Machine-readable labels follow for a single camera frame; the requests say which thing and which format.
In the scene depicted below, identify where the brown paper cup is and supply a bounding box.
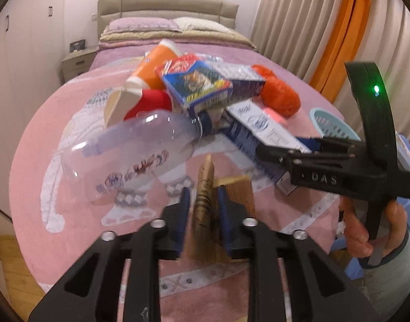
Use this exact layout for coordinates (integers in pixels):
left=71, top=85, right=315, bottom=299
left=185, top=155, right=255, bottom=264

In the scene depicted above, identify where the red and white paper cup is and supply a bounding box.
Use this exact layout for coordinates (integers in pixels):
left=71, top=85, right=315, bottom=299
left=103, top=89, right=172, bottom=128

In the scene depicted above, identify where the grey sleeve forearm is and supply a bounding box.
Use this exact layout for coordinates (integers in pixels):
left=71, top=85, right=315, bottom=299
left=358, top=227, right=410, bottom=321

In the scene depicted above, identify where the person's right hand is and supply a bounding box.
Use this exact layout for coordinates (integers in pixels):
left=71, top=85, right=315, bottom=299
left=340, top=196, right=407, bottom=258

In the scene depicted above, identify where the light blue perforated basket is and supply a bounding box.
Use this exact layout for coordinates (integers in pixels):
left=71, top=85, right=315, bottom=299
left=309, top=108, right=360, bottom=140

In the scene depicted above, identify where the pink crumpled wrapper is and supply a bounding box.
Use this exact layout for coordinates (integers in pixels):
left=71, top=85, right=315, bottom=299
left=263, top=107, right=287, bottom=126

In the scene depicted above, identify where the orange yarn ball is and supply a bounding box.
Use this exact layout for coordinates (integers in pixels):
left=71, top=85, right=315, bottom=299
left=252, top=64, right=301, bottom=118

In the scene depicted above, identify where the clear plastic bottle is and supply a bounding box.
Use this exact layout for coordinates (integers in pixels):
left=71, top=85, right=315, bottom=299
left=61, top=110, right=213, bottom=202

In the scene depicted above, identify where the blue tiger snack box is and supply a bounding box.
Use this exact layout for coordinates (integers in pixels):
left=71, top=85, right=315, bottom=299
left=155, top=53, right=233, bottom=115

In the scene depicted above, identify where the orange and white bottle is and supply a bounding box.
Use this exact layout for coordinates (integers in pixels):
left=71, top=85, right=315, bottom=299
left=124, top=39, right=182, bottom=89

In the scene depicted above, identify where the pink patterned blanket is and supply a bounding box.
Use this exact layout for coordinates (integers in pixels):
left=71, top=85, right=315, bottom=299
left=8, top=60, right=347, bottom=322

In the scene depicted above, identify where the purple bed cover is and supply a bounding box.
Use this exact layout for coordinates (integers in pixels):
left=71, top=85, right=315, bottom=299
left=90, top=44, right=279, bottom=71

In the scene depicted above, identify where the orange curtain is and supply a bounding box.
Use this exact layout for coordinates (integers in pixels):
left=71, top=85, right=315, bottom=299
left=310, top=0, right=372, bottom=103

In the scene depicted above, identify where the beige nightstand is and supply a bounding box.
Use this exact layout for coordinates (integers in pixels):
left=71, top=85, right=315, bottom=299
left=62, top=47, right=97, bottom=82

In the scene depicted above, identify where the cream pillow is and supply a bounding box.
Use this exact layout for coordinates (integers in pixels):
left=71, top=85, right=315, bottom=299
left=173, top=17, right=233, bottom=34

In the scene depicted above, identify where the pink pillow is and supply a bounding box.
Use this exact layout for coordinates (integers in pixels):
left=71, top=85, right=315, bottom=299
left=102, top=17, right=181, bottom=34

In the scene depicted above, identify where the small black clock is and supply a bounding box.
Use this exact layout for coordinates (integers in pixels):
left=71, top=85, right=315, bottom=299
left=70, top=39, right=86, bottom=53

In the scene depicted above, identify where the beige padded headboard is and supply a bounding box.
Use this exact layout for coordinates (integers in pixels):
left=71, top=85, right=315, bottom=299
left=97, top=0, right=239, bottom=36

